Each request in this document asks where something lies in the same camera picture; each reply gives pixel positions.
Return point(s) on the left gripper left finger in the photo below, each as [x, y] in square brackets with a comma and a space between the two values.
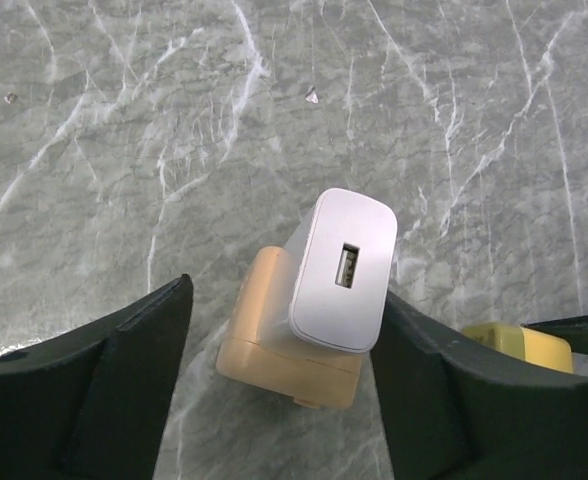
[93, 403]

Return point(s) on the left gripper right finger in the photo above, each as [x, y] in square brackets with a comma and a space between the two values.
[453, 408]

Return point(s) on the yellow plug adapter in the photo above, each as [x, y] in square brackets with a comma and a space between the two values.
[525, 344]

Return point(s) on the peach cube socket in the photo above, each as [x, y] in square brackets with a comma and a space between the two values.
[312, 381]

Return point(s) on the white usb charger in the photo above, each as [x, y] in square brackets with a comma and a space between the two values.
[332, 277]

